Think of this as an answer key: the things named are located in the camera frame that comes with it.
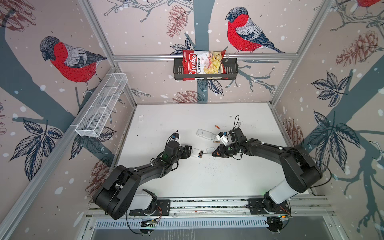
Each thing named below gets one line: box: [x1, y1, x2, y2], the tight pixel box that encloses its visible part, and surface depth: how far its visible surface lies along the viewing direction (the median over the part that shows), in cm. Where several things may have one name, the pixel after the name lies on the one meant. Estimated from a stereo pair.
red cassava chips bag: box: [182, 50, 228, 81], surface depth 89 cm
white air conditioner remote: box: [190, 148, 204, 159], surface depth 94 cm
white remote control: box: [196, 128, 217, 141], surface depth 103 cm
